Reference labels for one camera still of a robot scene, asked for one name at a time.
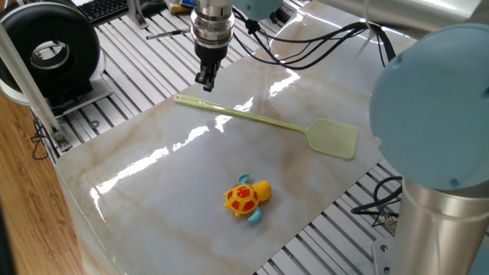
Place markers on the black computer keyboard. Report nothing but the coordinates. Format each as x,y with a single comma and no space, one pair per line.
103,9

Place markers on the blue printed box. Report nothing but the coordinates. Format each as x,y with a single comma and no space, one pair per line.
188,3

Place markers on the short aluminium profile post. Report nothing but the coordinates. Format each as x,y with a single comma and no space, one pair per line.
136,15

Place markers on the yellow snack packet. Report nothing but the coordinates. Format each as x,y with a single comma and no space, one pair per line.
179,8

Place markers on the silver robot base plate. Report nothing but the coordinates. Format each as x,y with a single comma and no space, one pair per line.
382,256

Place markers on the black silver pen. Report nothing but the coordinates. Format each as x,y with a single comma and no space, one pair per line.
168,33

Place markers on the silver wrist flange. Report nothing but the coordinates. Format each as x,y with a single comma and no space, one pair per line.
212,23

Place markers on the glossy marble pattern mat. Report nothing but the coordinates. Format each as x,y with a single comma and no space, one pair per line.
191,172

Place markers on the aluminium frame post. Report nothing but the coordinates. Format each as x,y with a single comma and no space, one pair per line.
26,80

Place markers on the black rounded object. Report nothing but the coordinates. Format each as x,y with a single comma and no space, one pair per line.
153,7

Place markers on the light green plastic flyswatter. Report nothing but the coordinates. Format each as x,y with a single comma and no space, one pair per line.
332,137

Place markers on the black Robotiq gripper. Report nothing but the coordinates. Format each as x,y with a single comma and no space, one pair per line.
210,53

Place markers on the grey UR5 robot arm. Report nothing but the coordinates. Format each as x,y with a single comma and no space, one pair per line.
431,107

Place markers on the yellow red toy turtle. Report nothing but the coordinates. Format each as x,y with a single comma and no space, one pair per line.
244,198

